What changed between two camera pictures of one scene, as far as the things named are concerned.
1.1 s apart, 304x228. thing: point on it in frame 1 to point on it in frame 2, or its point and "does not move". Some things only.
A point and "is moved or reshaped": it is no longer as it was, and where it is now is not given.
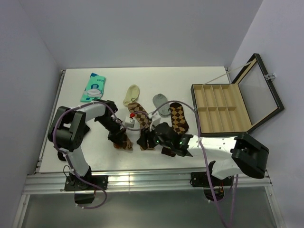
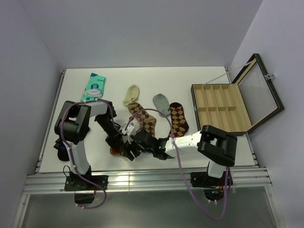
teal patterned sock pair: [94, 88] does not move
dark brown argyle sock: [179, 122] does not move
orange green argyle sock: [127, 144] is moved or reshaped
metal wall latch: [270, 76] does not move
